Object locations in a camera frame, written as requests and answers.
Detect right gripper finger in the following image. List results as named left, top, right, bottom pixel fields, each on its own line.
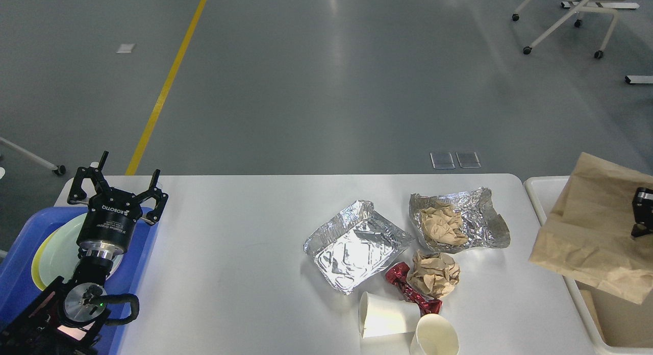
left=631, top=186, right=652, bottom=239

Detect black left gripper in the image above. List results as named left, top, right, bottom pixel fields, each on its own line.
left=66, top=151, right=168, bottom=256

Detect brown paper sheet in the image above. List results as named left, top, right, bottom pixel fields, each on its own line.
left=529, top=153, right=652, bottom=305

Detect mint green plate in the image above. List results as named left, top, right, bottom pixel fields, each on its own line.
left=37, top=213, right=125, bottom=288

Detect aluminium foil tray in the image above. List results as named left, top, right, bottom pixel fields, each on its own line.
left=410, top=187, right=511, bottom=253
left=303, top=200, right=415, bottom=295

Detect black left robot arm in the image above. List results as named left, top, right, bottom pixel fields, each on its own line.
left=2, top=152, right=169, bottom=354

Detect white chair leg left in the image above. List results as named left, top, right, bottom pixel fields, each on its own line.
left=1, top=137, right=67, bottom=176

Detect yellow plate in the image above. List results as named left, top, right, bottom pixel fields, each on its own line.
left=31, top=228, right=67, bottom=291

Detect white metal bar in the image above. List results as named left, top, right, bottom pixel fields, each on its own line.
left=624, top=74, right=653, bottom=85

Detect beige plastic bin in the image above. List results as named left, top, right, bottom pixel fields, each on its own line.
left=524, top=176, right=652, bottom=354

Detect blue plastic tray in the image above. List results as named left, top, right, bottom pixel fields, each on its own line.
left=1, top=207, right=159, bottom=329

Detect right floor socket cover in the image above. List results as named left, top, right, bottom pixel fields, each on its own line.
left=456, top=152, right=482, bottom=168

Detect floor socket cover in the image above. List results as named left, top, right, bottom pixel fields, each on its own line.
left=430, top=152, right=456, bottom=170
left=456, top=152, right=482, bottom=168

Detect left floor socket cover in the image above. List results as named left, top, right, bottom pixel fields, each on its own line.
left=430, top=152, right=456, bottom=170

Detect crumpled brown paper ball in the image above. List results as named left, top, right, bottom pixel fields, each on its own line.
left=407, top=250, right=460, bottom=299

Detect flat aluminium foil tray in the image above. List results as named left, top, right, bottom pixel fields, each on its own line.
left=303, top=200, right=415, bottom=295

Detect upright white paper cup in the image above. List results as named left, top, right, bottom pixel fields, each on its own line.
left=410, top=314, right=460, bottom=354

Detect red foil wrapper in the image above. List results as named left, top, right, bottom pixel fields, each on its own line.
left=385, top=262, right=442, bottom=315

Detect lying white paper cup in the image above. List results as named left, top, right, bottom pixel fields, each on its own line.
left=359, top=292, right=421, bottom=339

